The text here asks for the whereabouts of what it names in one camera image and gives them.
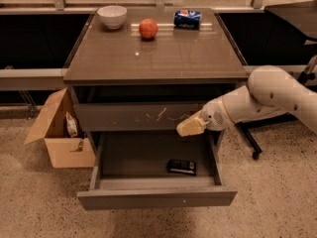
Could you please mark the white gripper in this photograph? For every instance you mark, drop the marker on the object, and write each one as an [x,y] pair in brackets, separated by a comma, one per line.
[214,114]

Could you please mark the black rxbar chocolate bar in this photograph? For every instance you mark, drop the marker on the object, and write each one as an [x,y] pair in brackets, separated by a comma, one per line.
[181,167]

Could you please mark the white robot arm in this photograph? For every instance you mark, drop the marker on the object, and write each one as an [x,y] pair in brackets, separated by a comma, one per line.
[269,92]

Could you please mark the grey drawer cabinet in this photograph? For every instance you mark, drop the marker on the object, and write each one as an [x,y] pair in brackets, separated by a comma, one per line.
[177,65]

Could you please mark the open grey middle drawer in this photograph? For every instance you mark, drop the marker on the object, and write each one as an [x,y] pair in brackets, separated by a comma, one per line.
[130,172]

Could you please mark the closed grey top drawer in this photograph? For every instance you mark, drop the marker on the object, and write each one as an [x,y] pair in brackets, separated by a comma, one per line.
[134,116]

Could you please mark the black rolling stand base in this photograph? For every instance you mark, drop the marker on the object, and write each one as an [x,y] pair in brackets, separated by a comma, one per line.
[257,149]

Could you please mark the blue crushed soda can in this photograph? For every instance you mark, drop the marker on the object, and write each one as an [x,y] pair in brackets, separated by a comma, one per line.
[187,19]

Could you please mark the red apple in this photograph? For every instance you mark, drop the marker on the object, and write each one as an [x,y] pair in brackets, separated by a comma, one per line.
[148,29]

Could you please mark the crumpled wrapper in box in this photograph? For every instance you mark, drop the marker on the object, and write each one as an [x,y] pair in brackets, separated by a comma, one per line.
[71,126]

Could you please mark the open cardboard box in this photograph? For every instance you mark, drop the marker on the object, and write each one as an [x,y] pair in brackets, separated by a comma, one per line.
[50,126]

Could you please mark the white ceramic bowl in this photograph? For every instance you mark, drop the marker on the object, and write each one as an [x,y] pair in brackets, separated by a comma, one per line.
[113,16]

